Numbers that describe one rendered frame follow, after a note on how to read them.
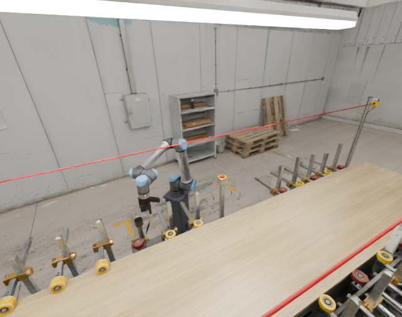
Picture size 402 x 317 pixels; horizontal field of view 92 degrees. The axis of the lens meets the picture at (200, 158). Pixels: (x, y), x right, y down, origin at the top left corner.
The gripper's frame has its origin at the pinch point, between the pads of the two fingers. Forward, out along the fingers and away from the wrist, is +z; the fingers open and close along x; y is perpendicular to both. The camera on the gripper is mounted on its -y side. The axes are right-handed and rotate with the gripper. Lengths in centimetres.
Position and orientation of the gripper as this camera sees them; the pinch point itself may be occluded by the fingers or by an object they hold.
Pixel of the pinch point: (150, 214)
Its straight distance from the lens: 174.4
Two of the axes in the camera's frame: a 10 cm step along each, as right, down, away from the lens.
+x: 4.5, 3.8, -8.1
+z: 0.3, 9.0, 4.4
